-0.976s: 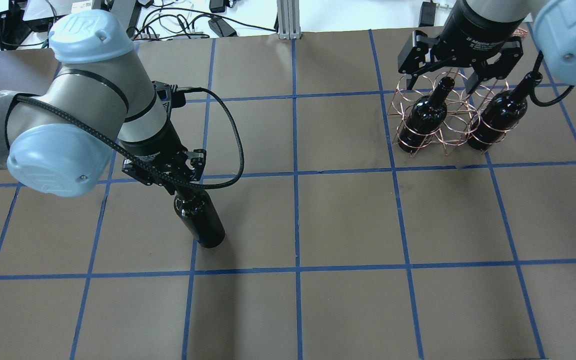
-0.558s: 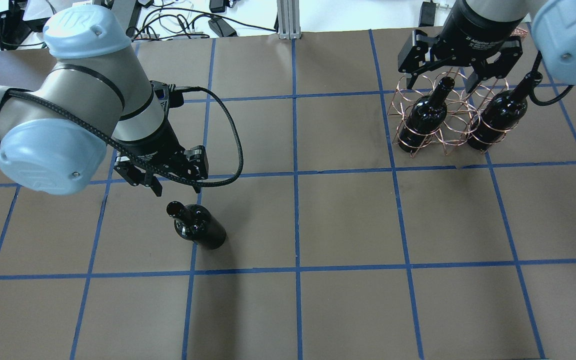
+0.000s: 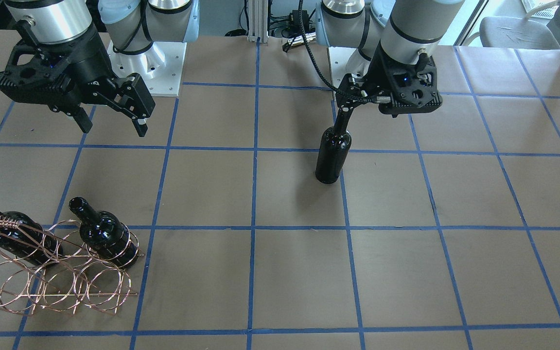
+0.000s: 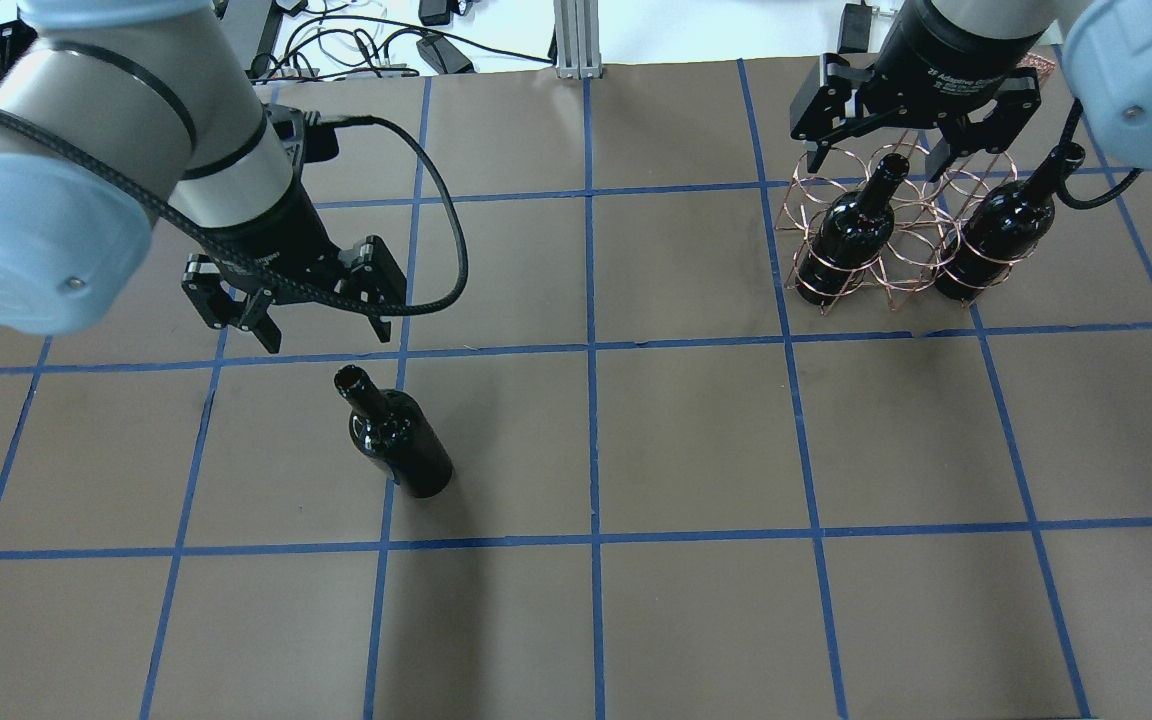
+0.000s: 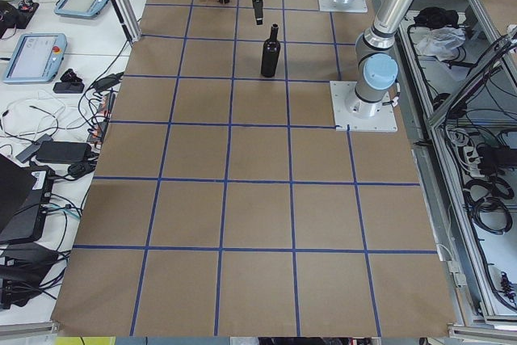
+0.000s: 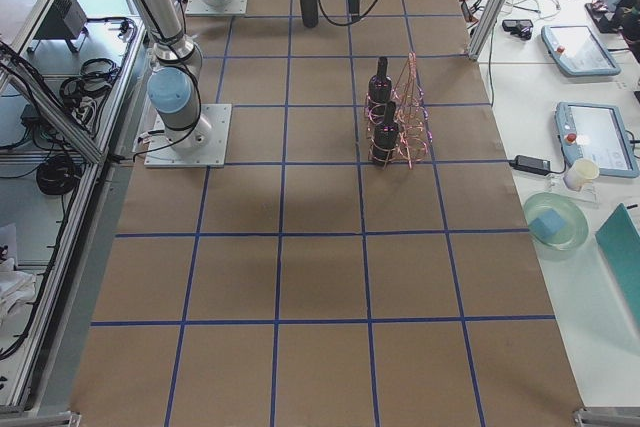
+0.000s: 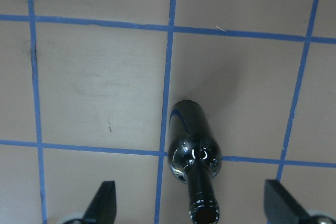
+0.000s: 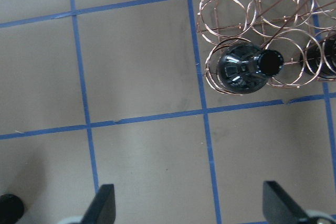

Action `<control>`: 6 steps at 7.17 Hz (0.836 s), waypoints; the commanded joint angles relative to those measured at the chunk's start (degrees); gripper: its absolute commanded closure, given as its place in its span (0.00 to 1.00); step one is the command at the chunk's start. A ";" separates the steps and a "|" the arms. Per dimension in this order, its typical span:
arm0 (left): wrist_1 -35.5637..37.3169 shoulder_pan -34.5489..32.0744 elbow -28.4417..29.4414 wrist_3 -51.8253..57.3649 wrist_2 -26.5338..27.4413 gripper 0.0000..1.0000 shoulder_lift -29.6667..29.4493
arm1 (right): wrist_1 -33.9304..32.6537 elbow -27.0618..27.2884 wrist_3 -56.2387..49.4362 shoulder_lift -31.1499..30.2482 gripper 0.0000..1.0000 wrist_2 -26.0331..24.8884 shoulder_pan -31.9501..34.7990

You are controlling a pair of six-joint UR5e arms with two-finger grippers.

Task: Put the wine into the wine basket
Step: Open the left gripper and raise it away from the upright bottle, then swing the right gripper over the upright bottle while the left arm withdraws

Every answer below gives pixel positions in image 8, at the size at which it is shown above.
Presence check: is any dark wine bottle carried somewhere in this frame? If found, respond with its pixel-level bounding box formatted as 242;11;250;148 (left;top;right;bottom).
1;194;24;224

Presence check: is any dark wine bottle rear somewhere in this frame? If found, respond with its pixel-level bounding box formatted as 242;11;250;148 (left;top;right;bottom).
304;34;335;79

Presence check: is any dark wine bottle front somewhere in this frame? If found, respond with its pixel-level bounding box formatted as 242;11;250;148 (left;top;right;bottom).
215;42;284;94

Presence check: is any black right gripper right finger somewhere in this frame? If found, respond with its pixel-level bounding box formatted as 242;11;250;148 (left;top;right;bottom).
262;181;322;223

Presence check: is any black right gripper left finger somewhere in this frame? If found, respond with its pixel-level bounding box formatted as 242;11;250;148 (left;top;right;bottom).
80;184;116;224

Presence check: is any dark wine bottle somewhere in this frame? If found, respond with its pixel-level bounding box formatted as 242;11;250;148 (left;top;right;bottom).
215;42;284;94
304;34;335;79

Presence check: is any copper wire wine basket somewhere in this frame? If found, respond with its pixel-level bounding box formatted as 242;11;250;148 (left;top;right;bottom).
196;0;335;95

